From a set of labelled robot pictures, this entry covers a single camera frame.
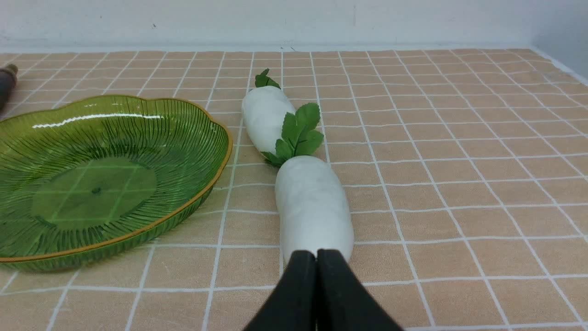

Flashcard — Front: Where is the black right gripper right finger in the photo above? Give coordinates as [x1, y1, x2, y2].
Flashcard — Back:
[317, 249, 403, 331]

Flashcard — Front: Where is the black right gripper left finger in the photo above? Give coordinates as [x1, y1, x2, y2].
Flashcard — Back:
[244, 250, 317, 331]

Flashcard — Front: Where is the white radish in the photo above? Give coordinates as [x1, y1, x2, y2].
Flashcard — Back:
[262, 103, 354, 264]
[241, 68, 295, 154]

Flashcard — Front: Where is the purple eggplant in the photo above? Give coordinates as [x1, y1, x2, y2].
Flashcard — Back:
[0, 63, 18, 114]

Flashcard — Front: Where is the checkered beige tablecloth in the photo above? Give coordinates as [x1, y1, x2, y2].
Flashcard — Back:
[1, 49, 588, 331]

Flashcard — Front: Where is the green glass plate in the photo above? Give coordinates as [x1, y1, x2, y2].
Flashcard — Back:
[0, 95, 233, 272]

